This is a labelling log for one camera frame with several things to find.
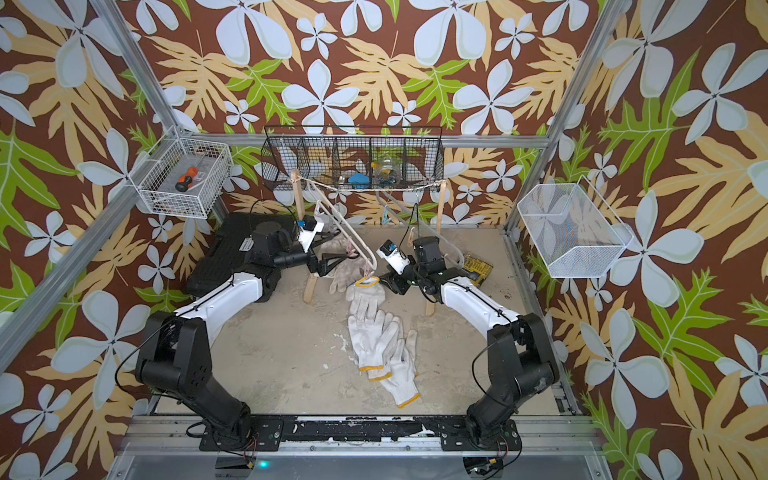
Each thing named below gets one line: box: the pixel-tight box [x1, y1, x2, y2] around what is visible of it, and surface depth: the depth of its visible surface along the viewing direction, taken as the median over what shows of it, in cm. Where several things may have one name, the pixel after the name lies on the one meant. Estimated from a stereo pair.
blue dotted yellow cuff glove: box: [346, 276, 386, 320], surface depth 95 cm
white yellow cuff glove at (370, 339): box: [348, 310, 401, 372], surface depth 90 cm
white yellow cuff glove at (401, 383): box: [380, 329, 421, 409], surface depth 84 cm
